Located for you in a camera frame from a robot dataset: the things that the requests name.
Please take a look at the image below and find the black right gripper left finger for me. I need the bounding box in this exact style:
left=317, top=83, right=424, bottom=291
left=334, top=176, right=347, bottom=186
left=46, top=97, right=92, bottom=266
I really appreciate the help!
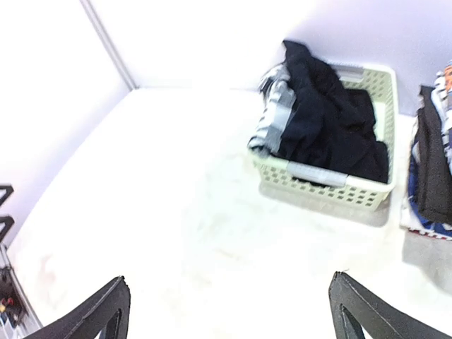
left=28, top=276, right=131, bottom=339

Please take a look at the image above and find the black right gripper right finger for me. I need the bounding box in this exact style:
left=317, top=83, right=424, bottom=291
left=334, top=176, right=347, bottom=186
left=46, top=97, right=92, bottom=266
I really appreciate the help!
left=328, top=272, right=450, bottom=338

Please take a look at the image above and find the dark folded clothes stack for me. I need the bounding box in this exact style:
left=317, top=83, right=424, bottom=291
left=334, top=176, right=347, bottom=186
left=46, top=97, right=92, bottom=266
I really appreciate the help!
left=400, top=85, right=451, bottom=241

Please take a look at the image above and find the black t-shirt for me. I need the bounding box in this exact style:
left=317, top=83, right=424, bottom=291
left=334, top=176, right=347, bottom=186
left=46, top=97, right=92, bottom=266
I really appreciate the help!
left=278, top=40, right=389, bottom=183

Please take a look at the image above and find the black white patterned garment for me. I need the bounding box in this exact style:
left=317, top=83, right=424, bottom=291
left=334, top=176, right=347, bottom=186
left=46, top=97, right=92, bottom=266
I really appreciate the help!
left=247, top=64, right=296, bottom=157

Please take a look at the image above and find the pale green plastic laundry basket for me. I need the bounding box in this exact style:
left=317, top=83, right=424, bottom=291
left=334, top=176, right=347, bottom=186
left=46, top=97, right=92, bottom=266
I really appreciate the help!
left=249, top=63, right=399, bottom=211

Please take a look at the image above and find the orange blue patterned folded garment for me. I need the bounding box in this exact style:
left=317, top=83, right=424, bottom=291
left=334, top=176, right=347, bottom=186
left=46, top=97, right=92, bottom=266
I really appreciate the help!
left=432, top=61, right=451, bottom=157

